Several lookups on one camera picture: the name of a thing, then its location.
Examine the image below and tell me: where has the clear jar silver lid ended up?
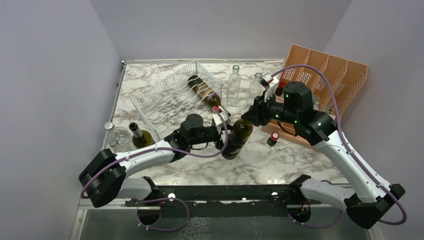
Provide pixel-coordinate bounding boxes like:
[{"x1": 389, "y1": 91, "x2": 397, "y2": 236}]
[{"x1": 104, "y1": 121, "x2": 133, "y2": 153}]

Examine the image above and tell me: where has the orange plastic file organizer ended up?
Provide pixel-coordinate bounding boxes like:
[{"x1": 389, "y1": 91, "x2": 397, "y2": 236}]
[{"x1": 260, "y1": 43, "x2": 369, "y2": 152}]

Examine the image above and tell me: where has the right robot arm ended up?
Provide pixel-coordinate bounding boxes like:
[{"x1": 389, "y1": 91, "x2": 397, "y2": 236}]
[{"x1": 241, "y1": 81, "x2": 406, "y2": 229}]

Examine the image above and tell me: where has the red-cap bottle in organizer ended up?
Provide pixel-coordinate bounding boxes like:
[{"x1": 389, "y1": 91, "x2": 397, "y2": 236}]
[{"x1": 274, "y1": 81, "x2": 286, "y2": 96}]

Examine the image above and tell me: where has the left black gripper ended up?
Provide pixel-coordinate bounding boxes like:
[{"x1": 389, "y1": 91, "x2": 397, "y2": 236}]
[{"x1": 189, "y1": 124, "x2": 242, "y2": 155}]

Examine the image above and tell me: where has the dark-neck green wine bottle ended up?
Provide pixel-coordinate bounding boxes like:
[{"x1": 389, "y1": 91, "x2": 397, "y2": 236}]
[{"x1": 221, "y1": 119, "x2": 253, "y2": 160}]

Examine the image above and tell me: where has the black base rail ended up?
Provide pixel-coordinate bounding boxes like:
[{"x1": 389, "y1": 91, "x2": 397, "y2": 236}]
[{"x1": 125, "y1": 184, "x2": 321, "y2": 218}]

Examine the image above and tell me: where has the silver-neck green wine bottle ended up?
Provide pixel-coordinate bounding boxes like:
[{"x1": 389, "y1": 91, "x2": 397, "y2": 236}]
[{"x1": 187, "y1": 75, "x2": 221, "y2": 108}]

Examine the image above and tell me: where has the purple cable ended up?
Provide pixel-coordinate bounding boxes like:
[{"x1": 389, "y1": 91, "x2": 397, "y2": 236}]
[
  {"x1": 79, "y1": 109, "x2": 230, "y2": 200},
  {"x1": 269, "y1": 64, "x2": 408, "y2": 226}
]

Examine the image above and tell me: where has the small red-cap black bottle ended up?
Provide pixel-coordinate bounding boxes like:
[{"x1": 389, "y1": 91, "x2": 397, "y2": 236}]
[{"x1": 267, "y1": 132, "x2": 280, "y2": 147}]

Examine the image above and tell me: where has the green wine bottle near left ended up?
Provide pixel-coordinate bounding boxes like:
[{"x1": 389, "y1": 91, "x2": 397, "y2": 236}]
[{"x1": 128, "y1": 122, "x2": 155, "y2": 149}]

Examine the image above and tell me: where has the clear textured glass bottle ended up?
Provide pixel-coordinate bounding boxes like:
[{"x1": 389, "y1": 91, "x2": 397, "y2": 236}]
[{"x1": 245, "y1": 72, "x2": 263, "y2": 106}]

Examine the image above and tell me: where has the white wire wine rack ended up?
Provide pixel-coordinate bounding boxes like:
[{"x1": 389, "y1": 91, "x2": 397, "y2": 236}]
[{"x1": 131, "y1": 60, "x2": 222, "y2": 141}]

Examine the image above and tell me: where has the clear square glass bottle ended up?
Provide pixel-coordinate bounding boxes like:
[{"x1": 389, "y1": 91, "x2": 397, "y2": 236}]
[{"x1": 226, "y1": 64, "x2": 242, "y2": 107}]

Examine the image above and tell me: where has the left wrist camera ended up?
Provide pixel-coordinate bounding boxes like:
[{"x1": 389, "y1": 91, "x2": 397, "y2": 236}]
[{"x1": 212, "y1": 105, "x2": 231, "y2": 129}]

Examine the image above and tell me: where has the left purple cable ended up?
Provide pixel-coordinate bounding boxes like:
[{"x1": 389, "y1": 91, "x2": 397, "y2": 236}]
[{"x1": 79, "y1": 109, "x2": 230, "y2": 200}]

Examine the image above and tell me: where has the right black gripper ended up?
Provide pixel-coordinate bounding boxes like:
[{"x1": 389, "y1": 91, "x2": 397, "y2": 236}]
[{"x1": 241, "y1": 89, "x2": 299, "y2": 126}]

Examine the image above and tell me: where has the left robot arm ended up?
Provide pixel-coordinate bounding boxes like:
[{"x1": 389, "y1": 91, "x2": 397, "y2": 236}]
[{"x1": 78, "y1": 111, "x2": 230, "y2": 208}]

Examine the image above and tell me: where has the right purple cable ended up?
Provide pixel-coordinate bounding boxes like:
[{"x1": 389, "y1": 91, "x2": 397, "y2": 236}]
[{"x1": 269, "y1": 64, "x2": 408, "y2": 226}]

